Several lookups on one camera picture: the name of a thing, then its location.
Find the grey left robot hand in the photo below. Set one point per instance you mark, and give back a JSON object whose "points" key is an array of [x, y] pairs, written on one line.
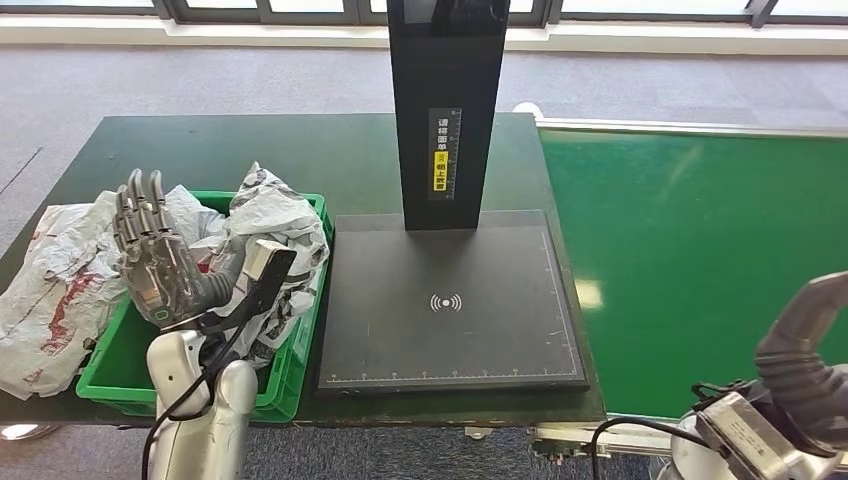
{"points": [[159, 265]]}

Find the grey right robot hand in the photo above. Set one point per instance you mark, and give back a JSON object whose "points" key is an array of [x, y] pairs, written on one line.
{"points": [[802, 371]]}

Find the plain grey parcel bag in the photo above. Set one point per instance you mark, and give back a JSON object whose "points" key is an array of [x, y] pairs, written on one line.
{"points": [[189, 222]]}

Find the white parcel bag red logo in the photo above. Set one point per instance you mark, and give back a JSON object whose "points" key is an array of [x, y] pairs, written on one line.
{"points": [[278, 212]]}

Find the white parcel bag red smears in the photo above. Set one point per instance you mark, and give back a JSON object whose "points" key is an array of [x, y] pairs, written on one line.
{"points": [[60, 291]]}

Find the green conveyor belt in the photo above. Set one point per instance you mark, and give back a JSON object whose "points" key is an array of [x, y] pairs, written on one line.
{"points": [[696, 232]]}

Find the black inbound scanner machine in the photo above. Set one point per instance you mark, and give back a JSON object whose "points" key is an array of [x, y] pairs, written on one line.
{"points": [[447, 79]]}

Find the green plastic crate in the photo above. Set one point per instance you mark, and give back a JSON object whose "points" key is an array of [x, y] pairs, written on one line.
{"points": [[112, 378]]}

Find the pale table foot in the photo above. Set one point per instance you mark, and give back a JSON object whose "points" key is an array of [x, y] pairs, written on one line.
{"points": [[478, 432], [20, 430]]}

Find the black yellow label sticker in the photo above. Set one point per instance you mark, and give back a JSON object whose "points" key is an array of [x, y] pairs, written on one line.
{"points": [[444, 142]]}

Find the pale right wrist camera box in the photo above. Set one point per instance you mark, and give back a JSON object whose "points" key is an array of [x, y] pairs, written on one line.
{"points": [[755, 440]]}

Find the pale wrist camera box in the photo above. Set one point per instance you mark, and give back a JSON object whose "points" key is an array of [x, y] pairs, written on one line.
{"points": [[755, 440], [268, 272]]}

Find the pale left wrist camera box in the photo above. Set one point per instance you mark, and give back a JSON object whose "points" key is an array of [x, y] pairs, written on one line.
{"points": [[268, 272]]}

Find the aluminium conveyor frame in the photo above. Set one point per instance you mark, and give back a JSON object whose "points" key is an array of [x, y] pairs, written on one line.
{"points": [[596, 437]]}

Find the window with dark frame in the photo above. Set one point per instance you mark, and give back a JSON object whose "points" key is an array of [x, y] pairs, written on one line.
{"points": [[218, 10]]}

